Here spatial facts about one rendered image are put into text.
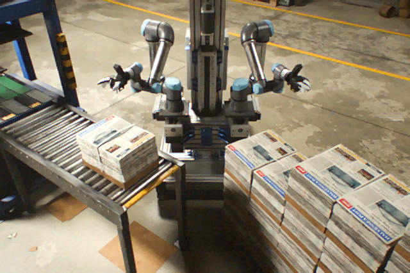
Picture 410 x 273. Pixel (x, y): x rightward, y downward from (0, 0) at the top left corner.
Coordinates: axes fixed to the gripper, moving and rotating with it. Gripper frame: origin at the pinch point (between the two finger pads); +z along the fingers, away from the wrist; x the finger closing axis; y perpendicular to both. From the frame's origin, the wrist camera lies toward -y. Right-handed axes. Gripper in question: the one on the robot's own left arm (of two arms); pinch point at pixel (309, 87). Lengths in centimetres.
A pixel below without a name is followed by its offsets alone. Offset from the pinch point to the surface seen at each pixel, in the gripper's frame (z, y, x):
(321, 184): 57, 12, 37
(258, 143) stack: -9.4, 37.0, 30.5
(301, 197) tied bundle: 50, 25, 42
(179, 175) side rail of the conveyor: -14, 40, 86
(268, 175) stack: 19, 35, 42
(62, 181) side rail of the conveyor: -35, 27, 152
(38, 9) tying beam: -138, -42, 128
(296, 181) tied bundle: 46, 17, 42
